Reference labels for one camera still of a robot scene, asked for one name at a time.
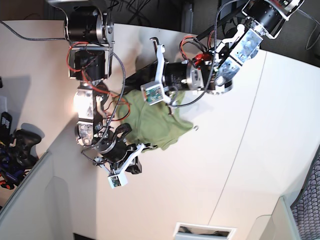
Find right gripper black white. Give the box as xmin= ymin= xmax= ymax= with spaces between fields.
xmin=93 ymin=137 xmax=158 ymax=175

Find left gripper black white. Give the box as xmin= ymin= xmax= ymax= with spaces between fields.
xmin=124 ymin=37 xmax=212 ymax=105

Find green t-shirt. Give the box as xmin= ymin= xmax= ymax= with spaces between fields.
xmin=121 ymin=89 xmax=193 ymax=151

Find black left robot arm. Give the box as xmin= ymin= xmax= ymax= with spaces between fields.
xmin=125 ymin=0 xmax=304 ymax=108

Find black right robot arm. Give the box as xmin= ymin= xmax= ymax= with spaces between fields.
xmin=64 ymin=0 xmax=146 ymax=178

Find black game controller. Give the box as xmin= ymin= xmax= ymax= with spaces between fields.
xmin=12 ymin=129 xmax=42 ymax=169

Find blue orange clamp tools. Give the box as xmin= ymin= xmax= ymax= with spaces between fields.
xmin=0 ymin=148 xmax=26 ymax=190

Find white paper sheet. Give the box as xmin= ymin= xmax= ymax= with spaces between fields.
xmin=0 ymin=96 xmax=8 ymax=114

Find black remote control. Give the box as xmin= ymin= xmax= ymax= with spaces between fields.
xmin=0 ymin=111 xmax=13 ymax=138

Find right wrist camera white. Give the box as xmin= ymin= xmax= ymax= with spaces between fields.
xmin=108 ymin=172 xmax=128 ymax=189

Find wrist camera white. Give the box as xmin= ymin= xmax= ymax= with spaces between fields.
xmin=140 ymin=81 xmax=165 ymax=106
xmin=108 ymin=172 xmax=128 ymax=189

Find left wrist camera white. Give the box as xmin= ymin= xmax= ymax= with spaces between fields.
xmin=140 ymin=81 xmax=165 ymax=106

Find aluminium frame post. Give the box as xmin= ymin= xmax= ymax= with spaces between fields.
xmin=181 ymin=1 xmax=194 ymax=33

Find white cable on floor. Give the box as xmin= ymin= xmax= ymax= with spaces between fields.
xmin=299 ymin=7 xmax=320 ymax=51

